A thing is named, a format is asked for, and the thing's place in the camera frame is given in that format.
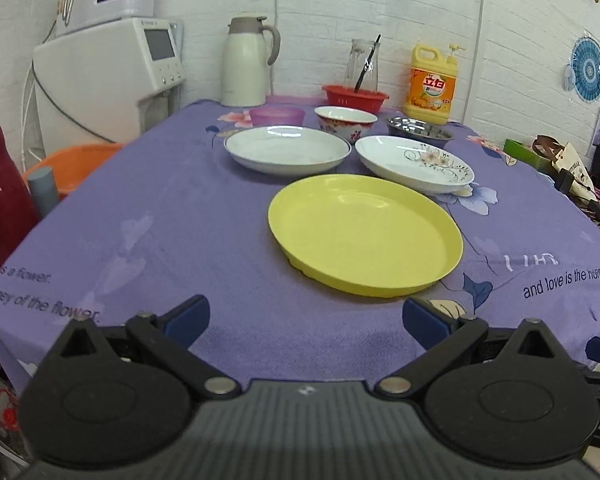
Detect black stirring stick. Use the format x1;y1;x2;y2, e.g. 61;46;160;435
354;34;381;93

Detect yellow plastic plate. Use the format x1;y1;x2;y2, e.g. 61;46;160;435
268;174;464;298

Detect grey pipe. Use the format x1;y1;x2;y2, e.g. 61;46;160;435
27;167;60;219

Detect orange plastic basin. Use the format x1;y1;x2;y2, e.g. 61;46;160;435
22;143;124;200

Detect white thermos jug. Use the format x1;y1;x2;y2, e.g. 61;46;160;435
220;15;282;107

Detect white gold-rimmed plate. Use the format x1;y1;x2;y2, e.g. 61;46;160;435
224;126;351;178

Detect glass pitcher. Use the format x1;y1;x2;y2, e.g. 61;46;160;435
343;39;380;91

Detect blue wall decoration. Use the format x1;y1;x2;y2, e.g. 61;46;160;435
562;36;600;104

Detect green box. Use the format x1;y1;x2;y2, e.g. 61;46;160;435
504;139;556;177

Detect white water dispenser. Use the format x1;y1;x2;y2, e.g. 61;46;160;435
32;18;185;155

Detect purple plastic bowl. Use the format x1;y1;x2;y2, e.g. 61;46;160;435
249;105;306;127

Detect yellow dish soap bottle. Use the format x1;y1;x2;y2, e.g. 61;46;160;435
403;44;464;126

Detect stainless steel bowl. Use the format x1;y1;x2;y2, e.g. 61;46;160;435
385;116;454;148

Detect white red-patterned bowl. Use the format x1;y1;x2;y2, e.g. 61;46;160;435
314;105;378;144

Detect purple floral tablecloth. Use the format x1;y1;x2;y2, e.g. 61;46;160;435
0;101;600;390

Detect paper bag with brown handles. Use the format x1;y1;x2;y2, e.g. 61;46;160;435
532;136;597;203

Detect red plastic colander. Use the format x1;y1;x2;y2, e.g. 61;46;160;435
322;84;389;114

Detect white floral plate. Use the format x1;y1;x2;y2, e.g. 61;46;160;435
354;136;475;195

